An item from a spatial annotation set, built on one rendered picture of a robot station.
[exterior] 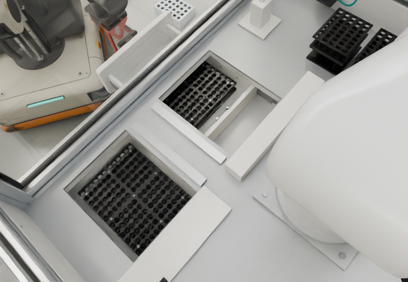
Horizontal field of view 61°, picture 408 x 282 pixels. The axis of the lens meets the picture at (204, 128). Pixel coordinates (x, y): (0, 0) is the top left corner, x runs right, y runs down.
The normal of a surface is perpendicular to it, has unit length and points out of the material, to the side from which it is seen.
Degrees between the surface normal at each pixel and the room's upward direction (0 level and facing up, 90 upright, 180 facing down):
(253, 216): 0
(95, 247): 0
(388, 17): 90
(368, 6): 90
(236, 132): 0
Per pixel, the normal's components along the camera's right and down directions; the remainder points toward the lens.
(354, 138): -0.22, -0.26
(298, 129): -0.58, -0.15
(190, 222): -0.07, -0.43
